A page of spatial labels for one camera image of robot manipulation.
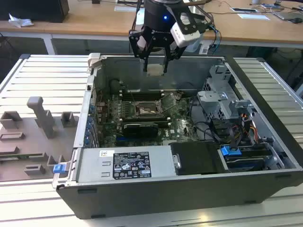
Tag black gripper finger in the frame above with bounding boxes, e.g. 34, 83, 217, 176
163, 43, 188, 73
128, 28, 155, 72

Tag silver CPU plate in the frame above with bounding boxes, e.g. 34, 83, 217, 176
146, 63, 167, 77

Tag metal socket cover frame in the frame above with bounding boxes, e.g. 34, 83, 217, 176
157, 93, 178, 114

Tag black RAM slot row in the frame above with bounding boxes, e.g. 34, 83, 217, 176
119, 116, 171, 126
121, 90, 165, 102

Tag CPU socket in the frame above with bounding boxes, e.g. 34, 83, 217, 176
133, 100, 166, 118

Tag grey case release latch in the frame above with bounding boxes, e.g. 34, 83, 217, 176
87, 52, 103, 70

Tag wooden desk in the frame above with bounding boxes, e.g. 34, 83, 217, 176
0, 0, 303, 55

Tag grey metal drive cage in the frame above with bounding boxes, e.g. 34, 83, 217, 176
196, 64, 257, 119

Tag green motherboard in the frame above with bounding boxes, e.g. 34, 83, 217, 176
94, 91, 202, 146

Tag flat tablet device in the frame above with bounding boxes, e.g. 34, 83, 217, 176
230, 7, 260, 13

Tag black graphics card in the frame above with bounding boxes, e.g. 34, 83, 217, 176
122, 122, 159, 138

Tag white paper sheet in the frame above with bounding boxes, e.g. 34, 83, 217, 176
237, 13, 271, 21

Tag black plastic air shroud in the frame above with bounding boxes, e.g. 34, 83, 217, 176
169, 141, 226, 176

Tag black box on desk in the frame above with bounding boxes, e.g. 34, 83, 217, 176
0, 0, 70, 24

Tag hard disk in blue carrier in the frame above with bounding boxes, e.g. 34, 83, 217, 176
219, 145, 272, 173

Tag grey laptop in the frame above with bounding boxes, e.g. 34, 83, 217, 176
274, 11, 303, 21

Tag crumpled white paper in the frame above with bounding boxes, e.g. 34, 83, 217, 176
8, 13, 34, 28

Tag grey power supply unit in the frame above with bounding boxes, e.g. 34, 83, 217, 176
76, 145, 178, 183

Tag black open PC case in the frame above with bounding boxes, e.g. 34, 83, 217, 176
52, 52, 303, 219

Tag grey parts rack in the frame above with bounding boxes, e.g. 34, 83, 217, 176
0, 96, 80, 183

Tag green RAM stick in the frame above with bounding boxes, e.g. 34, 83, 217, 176
0, 154, 33, 161

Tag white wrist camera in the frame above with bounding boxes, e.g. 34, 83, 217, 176
170, 11, 207, 47

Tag grey desk cable plate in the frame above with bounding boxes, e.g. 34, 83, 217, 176
114, 5, 145, 13

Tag blue cable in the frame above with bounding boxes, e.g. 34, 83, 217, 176
209, 23, 223, 52

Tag black data wire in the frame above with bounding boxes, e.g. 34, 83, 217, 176
226, 122, 238, 151

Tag orange yellow power wires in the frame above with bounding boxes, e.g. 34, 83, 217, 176
239, 113, 259, 143

